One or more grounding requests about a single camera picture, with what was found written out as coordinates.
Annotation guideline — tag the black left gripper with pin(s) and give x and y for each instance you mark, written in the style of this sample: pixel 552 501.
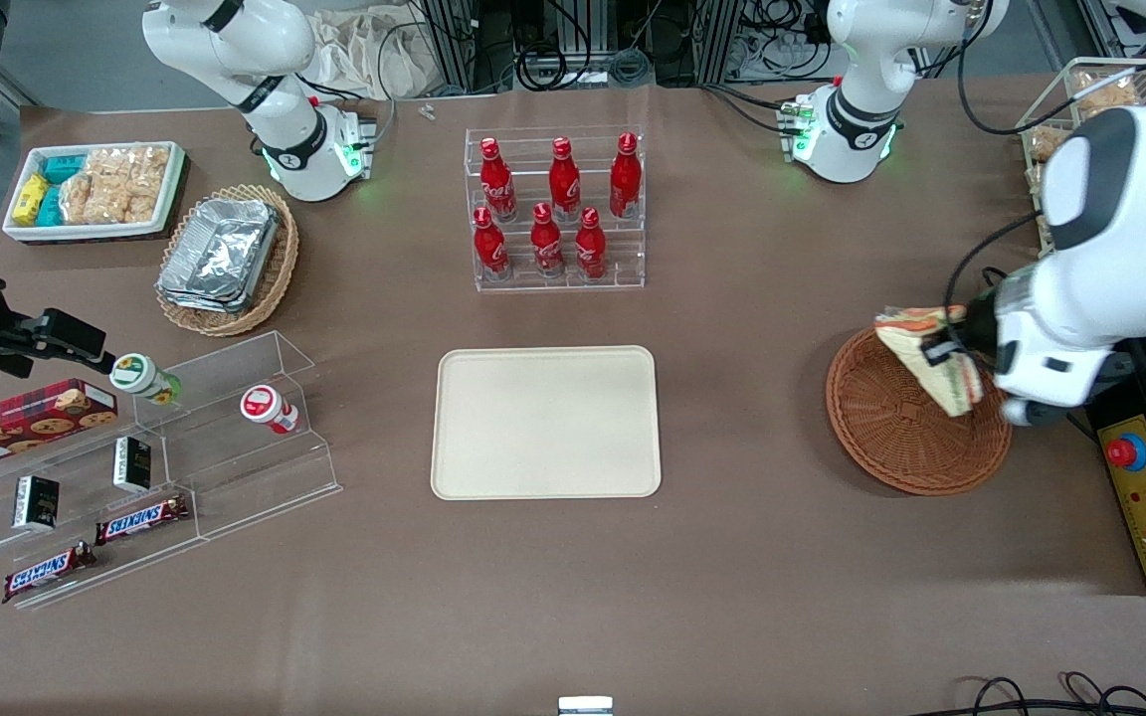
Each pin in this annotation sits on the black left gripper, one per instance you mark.
pixel 978 322

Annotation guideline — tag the oval light wicker basket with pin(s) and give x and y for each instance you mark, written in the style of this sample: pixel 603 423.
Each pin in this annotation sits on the oval light wicker basket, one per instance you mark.
pixel 280 268

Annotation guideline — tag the red cookie box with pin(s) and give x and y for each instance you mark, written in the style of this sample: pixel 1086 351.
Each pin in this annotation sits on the red cookie box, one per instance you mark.
pixel 26 423

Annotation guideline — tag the red lid drink bottle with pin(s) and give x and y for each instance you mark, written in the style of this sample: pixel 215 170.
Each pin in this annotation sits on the red lid drink bottle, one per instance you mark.
pixel 265 406

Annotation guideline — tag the green lid drink bottle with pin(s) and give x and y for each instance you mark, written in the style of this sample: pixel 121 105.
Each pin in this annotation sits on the green lid drink bottle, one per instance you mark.
pixel 140 376

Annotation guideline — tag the brown snickers bar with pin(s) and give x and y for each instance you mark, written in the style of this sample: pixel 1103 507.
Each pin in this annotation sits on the brown snickers bar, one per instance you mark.
pixel 140 519
pixel 46 572

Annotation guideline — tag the white crumpled cloth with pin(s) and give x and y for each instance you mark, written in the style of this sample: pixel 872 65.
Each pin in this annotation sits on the white crumpled cloth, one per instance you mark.
pixel 364 50

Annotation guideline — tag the small black white box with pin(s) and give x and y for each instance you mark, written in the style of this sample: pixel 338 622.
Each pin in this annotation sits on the small black white box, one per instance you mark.
pixel 132 464
pixel 36 502

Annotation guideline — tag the clear acrylic stepped shelf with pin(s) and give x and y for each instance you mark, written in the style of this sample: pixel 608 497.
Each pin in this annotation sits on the clear acrylic stepped shelf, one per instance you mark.
pixel 255 477
pixel 86 517

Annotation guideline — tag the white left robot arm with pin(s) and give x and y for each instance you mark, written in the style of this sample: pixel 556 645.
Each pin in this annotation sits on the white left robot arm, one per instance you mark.
pixel 1120 199

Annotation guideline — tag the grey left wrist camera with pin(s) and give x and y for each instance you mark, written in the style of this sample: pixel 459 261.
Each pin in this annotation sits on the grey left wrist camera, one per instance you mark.
pixel 1033 413

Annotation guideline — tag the cream plastic tray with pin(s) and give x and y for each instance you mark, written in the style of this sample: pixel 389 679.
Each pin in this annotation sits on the cream plastic tray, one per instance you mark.
pixel 545 423

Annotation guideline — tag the clear acrylic bottle rack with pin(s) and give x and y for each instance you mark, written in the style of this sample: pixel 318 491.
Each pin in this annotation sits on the clear acrylic bottle rack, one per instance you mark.
pixel 623 273

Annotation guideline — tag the clear rice cracker bag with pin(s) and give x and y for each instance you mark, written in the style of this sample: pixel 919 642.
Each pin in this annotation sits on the clear rice cracker bag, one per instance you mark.
pixel 84 199
pixel 135 179
pixel 1108 94
pixel 1046 144

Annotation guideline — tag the teal snack packet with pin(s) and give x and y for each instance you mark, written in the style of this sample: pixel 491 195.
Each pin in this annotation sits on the teal snack packet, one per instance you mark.
pixel 63 168
pixel 51 207

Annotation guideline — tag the yellow snack packet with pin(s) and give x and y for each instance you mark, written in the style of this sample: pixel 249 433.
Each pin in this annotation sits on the yellow snack packet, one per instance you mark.
pixel 30 199

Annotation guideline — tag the round brown wicker basket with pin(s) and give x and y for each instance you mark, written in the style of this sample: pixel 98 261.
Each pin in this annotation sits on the round brown wicker basket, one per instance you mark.
pixel 891 428

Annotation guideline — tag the red cola bottle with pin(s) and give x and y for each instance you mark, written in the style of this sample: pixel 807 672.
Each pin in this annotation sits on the red cola bottle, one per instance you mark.
pixel 496 184
pixel 546 244
pixel 590 249
pixel 625 179
pixel 489 249
pixel 564 184

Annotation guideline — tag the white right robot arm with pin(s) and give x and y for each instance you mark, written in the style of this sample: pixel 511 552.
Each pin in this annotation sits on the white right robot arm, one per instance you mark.
pixel 235 40

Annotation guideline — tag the white rectangular snack bin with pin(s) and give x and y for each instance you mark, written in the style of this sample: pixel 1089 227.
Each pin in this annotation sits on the white rectangular snack bin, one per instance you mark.
pixel 26 231

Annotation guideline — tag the triangular sandwich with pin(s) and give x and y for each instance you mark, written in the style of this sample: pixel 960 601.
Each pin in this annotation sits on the triangular sandwich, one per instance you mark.
pixel 951 388

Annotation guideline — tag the aluminium frame post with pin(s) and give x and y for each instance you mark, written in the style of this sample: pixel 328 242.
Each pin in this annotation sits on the aluminium frame post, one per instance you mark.
pixel 717 40
pixel 454 45

